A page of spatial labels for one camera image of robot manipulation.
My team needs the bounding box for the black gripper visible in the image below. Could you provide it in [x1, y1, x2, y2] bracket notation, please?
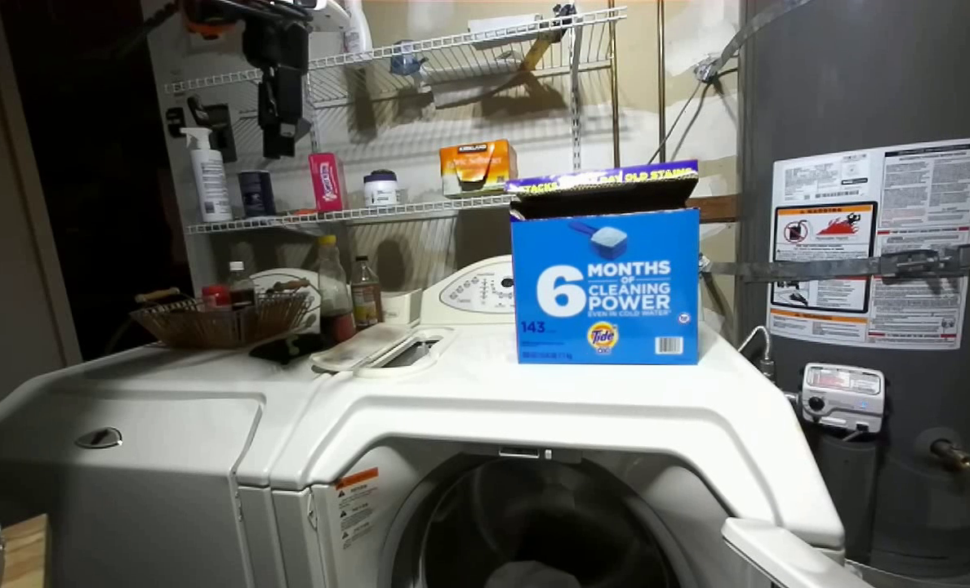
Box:
[238, 9, 318, 163]

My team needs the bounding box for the white detergent compartment lid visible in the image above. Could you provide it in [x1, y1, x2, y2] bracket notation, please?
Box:
[311, 321, 443, 379]

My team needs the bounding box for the white dryer machine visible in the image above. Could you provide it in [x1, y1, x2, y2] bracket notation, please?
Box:
[0, 339, 338, 588]

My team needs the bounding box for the Tide detergent cardboard box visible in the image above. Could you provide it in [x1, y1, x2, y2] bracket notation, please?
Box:
[507, 156, 706, 369]

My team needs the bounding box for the white front-load washing machine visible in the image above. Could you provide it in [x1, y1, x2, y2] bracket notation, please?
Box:
[269, 253, 850, 588]

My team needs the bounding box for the dark blue small box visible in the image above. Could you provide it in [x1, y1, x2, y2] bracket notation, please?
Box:
[236, 169, 279, 219]

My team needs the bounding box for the pink cardboard box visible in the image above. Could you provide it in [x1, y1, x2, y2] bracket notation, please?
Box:
[308, 151, 348, 215]

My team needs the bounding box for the white spray bottle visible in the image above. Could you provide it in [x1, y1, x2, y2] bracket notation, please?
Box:
[178, 123, 236, 229]

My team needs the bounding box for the white jar with dark lid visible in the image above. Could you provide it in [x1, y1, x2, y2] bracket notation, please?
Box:
[358, 167, 406, 215]

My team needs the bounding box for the dark glass bottle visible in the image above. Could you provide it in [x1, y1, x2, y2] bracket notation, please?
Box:
[311, 232, 358, 342]

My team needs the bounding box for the amber liquid bottle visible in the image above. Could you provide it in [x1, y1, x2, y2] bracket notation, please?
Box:
[345, 253, 385, 329]

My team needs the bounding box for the orange cardboard box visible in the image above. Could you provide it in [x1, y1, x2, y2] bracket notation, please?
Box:
[439, 137, 520, 201]

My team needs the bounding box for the wooden clothes hanger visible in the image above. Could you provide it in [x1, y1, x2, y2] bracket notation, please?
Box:
[476, 31, 571, 122]

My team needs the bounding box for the grey water heater tank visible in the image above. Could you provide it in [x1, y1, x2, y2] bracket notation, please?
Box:
[735, 0, 970, 583]

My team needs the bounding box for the white gas valve box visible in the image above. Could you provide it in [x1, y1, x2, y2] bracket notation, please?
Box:
[798, 361, 888, 438]

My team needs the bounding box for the white wire wall shelf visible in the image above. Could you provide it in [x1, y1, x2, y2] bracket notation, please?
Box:
[161, 2, 628, 238]

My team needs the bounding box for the wire basket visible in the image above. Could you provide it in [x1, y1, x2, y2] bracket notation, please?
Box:
[131, 284, 313, 352]

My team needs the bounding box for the grey heater strap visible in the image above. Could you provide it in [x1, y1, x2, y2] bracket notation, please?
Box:
[709, 242, 970, 289]

